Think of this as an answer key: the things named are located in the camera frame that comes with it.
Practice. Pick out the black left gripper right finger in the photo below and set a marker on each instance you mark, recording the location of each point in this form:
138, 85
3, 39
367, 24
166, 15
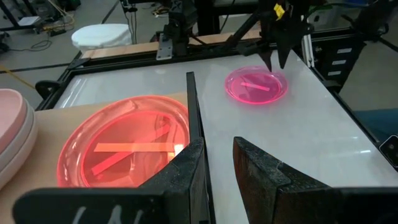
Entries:
280, 199

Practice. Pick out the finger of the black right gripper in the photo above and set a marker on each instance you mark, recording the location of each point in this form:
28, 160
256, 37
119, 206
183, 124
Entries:
270, 56
287, 51

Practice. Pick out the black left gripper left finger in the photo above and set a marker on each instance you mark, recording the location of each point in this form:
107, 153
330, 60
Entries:
174, 199

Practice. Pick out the magenta translucent plate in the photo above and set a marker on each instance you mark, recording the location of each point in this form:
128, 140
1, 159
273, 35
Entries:
255, 90

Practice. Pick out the orange translucent plate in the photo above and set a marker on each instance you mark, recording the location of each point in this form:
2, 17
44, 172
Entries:
124, 130

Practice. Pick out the beige matte plate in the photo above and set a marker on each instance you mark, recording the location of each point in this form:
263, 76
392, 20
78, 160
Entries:
18, 158

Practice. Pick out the grey-green matte plate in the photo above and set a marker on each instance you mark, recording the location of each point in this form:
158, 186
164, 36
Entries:
18, 140

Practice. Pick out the large pink matte plate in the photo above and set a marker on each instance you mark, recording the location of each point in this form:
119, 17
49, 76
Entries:
9, 115

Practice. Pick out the yellow tape tag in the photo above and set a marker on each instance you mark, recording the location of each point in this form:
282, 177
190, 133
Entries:
279, 11

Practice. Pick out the black drawer unit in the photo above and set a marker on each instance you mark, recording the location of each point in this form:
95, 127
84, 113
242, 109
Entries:
354, 59

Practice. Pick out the blue chair seat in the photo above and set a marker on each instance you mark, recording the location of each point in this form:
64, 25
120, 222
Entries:
379, 123

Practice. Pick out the black smartphone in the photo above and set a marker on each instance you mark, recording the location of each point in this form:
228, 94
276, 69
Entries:
392, 151

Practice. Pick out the white bin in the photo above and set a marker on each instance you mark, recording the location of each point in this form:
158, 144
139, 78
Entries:
102, 37

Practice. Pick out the wooden shelf with black frame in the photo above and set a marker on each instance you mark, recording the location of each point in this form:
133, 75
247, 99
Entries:
49, 140

